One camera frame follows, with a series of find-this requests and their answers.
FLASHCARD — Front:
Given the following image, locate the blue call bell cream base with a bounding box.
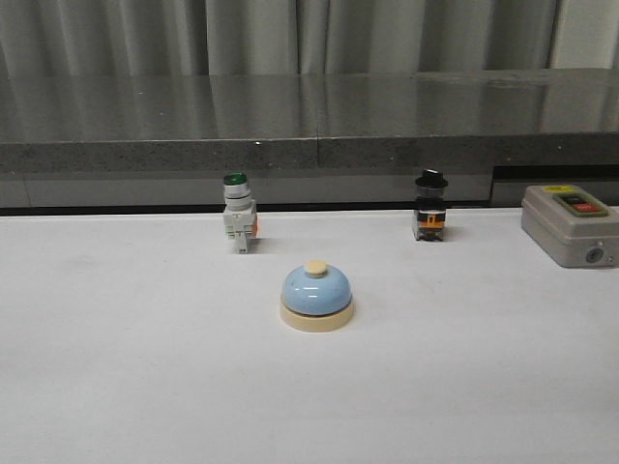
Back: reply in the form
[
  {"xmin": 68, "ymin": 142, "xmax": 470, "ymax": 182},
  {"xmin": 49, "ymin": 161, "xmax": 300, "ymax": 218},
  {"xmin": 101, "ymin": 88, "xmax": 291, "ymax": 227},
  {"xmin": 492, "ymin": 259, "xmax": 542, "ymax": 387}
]
[{"xmin": 280, "ymin": 260, "xmax": 355, "ymax": 333}]

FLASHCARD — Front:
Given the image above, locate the grey curtain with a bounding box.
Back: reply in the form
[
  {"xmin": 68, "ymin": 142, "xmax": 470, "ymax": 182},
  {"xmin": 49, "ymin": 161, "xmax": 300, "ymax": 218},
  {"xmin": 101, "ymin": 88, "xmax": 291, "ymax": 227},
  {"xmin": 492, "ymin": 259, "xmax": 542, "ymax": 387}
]
[{"xmin": 1, "ymin": 1, "xmax": 618, "ymax": 77}]

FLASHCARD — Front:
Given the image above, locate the grey push button switch box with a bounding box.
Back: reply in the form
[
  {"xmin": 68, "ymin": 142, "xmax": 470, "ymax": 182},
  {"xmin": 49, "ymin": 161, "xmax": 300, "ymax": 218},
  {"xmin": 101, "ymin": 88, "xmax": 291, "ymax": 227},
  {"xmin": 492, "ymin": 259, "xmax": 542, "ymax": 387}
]
[{"xmin": 521, "ymin": 185, "xmax": 618, "ymax": 268}]

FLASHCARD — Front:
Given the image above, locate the black rotary selector switch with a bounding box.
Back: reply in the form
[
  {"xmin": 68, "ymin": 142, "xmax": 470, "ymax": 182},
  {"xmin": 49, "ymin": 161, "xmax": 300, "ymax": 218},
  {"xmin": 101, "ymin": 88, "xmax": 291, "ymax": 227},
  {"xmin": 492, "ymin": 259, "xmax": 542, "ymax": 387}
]
[{"xmin": 412, "ymin": 169, "xmax": 449, "ymax": 242}]

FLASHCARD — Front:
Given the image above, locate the green pushbutton switch white body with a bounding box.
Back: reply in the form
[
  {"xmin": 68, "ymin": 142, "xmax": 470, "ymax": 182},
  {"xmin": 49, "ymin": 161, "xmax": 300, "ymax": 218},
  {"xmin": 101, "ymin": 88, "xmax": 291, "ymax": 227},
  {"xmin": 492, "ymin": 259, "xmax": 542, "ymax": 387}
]
[{"xmin": 222, "ymin": 172, "xmax": 258, "ymax": 253}]

